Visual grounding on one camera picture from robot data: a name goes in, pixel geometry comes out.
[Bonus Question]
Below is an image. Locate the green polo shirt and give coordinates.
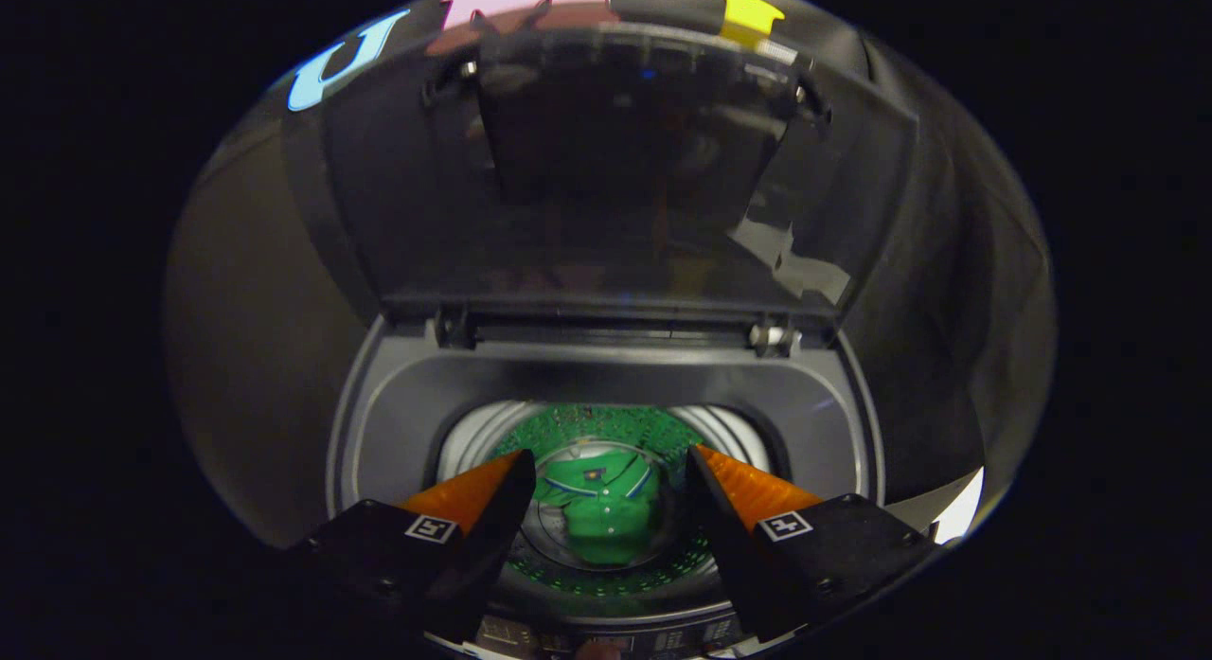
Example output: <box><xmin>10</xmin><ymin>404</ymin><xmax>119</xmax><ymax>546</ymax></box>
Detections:
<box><xmin>535</xmin><ymin>452</ymin><xmax>664</xmax><ymax>566</ymax></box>

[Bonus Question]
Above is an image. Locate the dark grey washing machine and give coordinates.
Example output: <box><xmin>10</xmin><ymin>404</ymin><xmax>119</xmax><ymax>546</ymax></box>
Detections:
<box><xmin>327</xmin><ymin>310</ymin><xmax>887</xmax><ymax>657</ymax></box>

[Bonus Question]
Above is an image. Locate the dark washing machine lid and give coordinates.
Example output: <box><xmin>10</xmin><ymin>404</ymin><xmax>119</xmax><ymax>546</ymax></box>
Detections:
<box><xmin>281</xmin><ymin>21</ymin><xmax>920</xmax><ymax>335</ymax></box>

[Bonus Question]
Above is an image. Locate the black backdrop cloth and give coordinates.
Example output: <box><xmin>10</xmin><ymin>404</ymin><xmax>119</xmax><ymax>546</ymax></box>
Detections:
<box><xmin>161</xmin><ymin>0</ymin><xmax>1059</xmax><ymax>547</ymax></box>

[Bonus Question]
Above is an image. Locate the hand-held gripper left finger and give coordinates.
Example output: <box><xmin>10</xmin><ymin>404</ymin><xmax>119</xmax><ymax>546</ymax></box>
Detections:
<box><xmin>284</xmin><ymin>449</ymin><xmax>538</xmax><ymax>644</ymax></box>

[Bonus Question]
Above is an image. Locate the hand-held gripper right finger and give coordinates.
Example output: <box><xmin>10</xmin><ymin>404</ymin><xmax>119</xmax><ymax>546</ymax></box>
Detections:
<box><xmin>687</xmin><ymin>443</ymin><xmax>948</xmax><ymax>642</ymax></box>

